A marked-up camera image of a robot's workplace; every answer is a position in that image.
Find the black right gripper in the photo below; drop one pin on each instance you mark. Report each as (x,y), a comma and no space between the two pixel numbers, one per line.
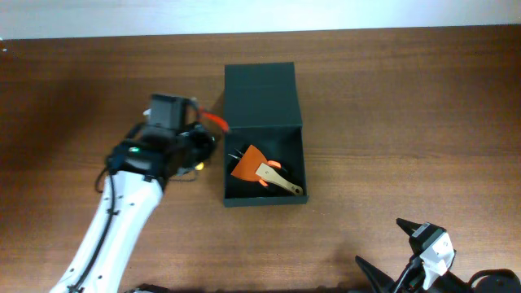
(381,282)

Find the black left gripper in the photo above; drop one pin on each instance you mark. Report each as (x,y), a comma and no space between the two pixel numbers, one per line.
(209,144)

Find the small red diagonal cutters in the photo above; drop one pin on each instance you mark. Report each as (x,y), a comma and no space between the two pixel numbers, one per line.
(215,119)

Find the orange black needle-nose pliers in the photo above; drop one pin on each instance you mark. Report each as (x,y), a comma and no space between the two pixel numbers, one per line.
(274,164)

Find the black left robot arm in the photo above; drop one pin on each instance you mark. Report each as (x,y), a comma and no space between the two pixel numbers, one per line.
(134,181)

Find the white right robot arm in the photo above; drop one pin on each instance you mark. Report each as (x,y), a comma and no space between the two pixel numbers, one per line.
(489,280)

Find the black open storage box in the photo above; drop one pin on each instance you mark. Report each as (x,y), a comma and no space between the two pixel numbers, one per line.
(262,109)

